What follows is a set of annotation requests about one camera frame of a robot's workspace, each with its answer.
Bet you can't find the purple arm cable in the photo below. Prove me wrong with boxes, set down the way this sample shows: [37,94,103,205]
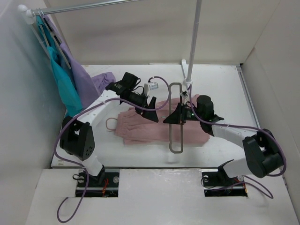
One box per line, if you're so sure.
[188,84,287,200]
[54,75,171,223]

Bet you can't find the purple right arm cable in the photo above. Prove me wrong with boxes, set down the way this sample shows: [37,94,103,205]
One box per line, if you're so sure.
[188,84,287,200]

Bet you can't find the silver horizontal rack rail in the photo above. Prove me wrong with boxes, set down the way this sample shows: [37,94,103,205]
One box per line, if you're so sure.
[31,0,139,16]

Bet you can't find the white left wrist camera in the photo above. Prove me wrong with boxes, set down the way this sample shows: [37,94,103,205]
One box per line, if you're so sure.
[143,82,159,96]

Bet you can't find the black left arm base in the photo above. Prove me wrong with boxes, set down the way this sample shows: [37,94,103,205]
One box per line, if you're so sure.
[72,168,120,198]

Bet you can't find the white rack corner joint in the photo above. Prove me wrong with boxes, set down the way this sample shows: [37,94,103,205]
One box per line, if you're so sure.
[17,4,35,25]

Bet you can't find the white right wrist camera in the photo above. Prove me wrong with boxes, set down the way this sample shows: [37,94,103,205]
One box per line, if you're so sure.
[180,90,189,104]

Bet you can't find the teal hanging garment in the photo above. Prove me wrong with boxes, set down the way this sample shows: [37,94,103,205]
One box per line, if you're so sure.
[35,16,83,115]

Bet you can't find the pink trousers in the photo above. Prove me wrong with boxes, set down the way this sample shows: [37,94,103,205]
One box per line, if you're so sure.
[105,105,210,146]

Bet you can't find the grey clothes hanger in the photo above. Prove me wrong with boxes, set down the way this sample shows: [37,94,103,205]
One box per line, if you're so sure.
[168,82,187,154]

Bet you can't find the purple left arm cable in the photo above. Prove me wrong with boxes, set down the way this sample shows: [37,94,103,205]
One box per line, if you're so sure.
[54,75,171,223]

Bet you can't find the grey vertical rack pole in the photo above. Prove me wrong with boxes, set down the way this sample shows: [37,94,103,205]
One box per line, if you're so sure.
[185,0,202,84]

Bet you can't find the grey hanger with teal garment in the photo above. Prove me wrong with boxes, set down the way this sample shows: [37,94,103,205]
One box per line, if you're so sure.
[36,16,55,48]

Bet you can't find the purple hanging garment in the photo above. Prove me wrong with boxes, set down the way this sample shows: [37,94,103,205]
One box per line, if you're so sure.
[45,15,116,111]

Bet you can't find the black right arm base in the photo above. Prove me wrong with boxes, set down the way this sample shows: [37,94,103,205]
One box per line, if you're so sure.
[201,170,248,197]

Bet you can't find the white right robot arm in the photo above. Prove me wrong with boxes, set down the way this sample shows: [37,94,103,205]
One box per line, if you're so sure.
[164,95,286,185]

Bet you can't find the grey hanger with purple garment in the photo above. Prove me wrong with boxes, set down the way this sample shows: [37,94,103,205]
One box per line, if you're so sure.
[42,16,71,69]

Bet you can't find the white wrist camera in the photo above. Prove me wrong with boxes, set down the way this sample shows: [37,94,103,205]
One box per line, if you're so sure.
[143,82,159,96]
[180,90,189,104]

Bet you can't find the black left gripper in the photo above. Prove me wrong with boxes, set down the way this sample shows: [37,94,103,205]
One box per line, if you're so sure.
[124,92,158,122]

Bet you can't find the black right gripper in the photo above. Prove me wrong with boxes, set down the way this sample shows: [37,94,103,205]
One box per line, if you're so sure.
[163,102,204,125]

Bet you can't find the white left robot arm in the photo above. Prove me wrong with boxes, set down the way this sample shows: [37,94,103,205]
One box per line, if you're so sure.
[58,72,158,186]

